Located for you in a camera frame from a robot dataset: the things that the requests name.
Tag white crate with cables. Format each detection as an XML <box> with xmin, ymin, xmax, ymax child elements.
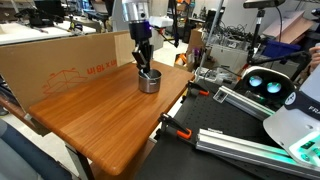
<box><xmin>205</xmin><ymin>42</ymin><xmax>250</xmax><ymax>74</ymax></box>

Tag flat brown cardboard sheet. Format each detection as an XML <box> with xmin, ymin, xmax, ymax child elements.
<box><xmin>262</xmin><ymin>9</ymin><xmax>316</xmax><ymax>40</ymax></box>

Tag black orange bar clamp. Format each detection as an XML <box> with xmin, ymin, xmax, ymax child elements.
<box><xmin>181</xmin><ymin>80</ymin><xmax>211</xmax><ymax>101</ymax></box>
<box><xmin>156</xmin><ymin>112</ymin><xmax>194</xmax><ymax>141</ymax></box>

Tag person's bare hand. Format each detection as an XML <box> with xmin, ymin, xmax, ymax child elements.
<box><xmin>308</xmin><ymin>44</ymin><xmax>320</xmax><ymax>73</ymax></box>

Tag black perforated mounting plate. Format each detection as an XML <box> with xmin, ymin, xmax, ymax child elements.
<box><xmin>133</xmin><ymin>83</ymin><xmax>320</xmax><ymax>180</ymax></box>

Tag blue plastic storage bin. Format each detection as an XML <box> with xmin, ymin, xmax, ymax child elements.
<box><xmin>260</xmin><ymin>39</ymin><xmax>302</xmax><ymax>58</ymax></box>

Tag small brown cardboard box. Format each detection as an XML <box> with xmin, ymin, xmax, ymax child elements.
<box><xmin>187</xmin><ymin>27</ymin><xmax>208</xmax><ymax>53</ymax></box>

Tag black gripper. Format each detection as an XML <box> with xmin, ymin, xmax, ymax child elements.
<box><xmin>128</xmin><ymin>19</ymin><xmax>155</xmax><ymax>74</ymax></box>

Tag large cardboard box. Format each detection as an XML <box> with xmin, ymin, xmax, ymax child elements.
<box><xmin>0</xmin><ymin>30</ymin><xmax>138</xmax><ymax>113</ymax></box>

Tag black camera tripod stand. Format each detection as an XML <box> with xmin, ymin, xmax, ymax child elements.
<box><xmin>245</xmin><ymin>8</ymin><xmax>313</xmax><ymax>81</ymax></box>

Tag small stainless steel pot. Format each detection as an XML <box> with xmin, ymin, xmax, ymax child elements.
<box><xmin>137</xmin><ymin>68</ymin><xmax>163</xmax><ymax>94</ymax></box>

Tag long white work table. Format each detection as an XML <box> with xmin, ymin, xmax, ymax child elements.
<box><xmin>0</xmin><ymin>21</ymin><xmax>98</xmax><ymax>47</ymax></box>

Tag aluminium extrusion rail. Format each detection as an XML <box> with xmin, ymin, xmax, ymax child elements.
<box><xmin>212</xmin><ymin>85</ymin><xmax>276</xmax><ymax>122</ymax></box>
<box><xmin>195</xmin><ymin>127</ymin><xmax>320</xmax><ymax>180</ymax></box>

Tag black device on stand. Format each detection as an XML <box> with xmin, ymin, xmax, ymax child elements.
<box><xmin>14</xmin><ymin>7</ymin><xmax>46</xmax><ymax>28</ymax></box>

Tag grey metal table leg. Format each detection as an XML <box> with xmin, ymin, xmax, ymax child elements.
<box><xmin>64</xmin><ymin>143</ymin><xmax>96</xmax><ymax>180</ymax></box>

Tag orange white floor item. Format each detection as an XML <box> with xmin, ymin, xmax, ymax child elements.
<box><xmin>174</xmin><ymin>52</ymin><xmax>190</xmax><ymax>68</ymax></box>

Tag white black VR headset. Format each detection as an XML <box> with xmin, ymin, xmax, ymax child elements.
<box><xmin>238</xmin><ymin>65</ymin><xmax>297</xmax><ymax>108</ymax></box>

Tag black stereo camera bar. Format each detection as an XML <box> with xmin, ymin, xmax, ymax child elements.
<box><xmin>242</xmin><ymin>0</ymin><xmax>287</xmax><ymax>10</ymax></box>

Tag slanted silver metal pole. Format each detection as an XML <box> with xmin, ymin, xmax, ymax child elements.
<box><xmin>198</xmin><ymin>0</ymin><xmax>225</xmax><ymax>73</ymax></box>

